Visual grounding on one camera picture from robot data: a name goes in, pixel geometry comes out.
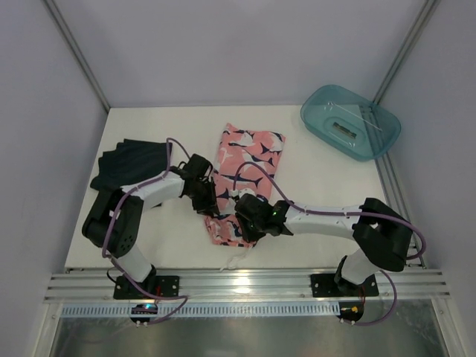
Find pink patterned shorts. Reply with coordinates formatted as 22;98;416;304
205;123;286;248

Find navy blue shorts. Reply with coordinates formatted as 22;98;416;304
91;139;184;216

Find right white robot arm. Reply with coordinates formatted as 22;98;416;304
234;193;413;296

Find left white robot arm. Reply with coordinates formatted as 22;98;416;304
82;154;219;283

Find teal plastic basin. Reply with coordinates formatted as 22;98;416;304
300;85;401;162

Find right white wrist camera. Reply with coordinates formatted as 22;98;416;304
231;188;256;202

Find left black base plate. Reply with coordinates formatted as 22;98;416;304
113;275;179;300

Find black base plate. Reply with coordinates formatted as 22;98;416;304
310;273;379;298
113;275;179;300

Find slotted cable duct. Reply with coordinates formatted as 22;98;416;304
60;301;340;318

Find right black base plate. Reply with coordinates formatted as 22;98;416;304
310;273;379;298

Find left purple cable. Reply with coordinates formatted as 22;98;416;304
100;137;194;327

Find aluminium rail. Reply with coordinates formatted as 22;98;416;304
44;267;450;303

